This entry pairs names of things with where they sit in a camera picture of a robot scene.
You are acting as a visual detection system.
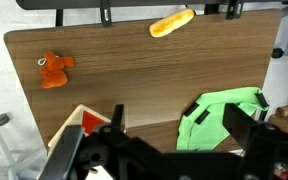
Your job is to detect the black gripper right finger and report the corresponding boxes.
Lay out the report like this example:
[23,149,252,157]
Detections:
[221,102,259,148]

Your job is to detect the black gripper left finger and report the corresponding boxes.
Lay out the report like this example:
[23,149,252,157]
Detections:
[110,103,127,133]

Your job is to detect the light wooden box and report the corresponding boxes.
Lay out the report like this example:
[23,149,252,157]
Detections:
[47,103,128,180]

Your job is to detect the wooden blocks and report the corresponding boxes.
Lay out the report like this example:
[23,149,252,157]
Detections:
[266,104,288,135]

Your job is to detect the orange plush toy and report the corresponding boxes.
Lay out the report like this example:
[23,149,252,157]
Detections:
[37,51,76,90]

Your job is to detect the yellow plush bread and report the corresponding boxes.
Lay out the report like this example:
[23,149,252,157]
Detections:
[148,8,196,39]

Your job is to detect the white office chair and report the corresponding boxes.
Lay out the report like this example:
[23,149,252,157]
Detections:
[0,112,49,180]

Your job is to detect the black perforated mounting board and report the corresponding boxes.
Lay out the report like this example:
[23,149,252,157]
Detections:
[15,0,287,11]

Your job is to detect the green cloth with black straps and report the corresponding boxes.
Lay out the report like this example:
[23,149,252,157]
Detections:
[175,86,271,152]

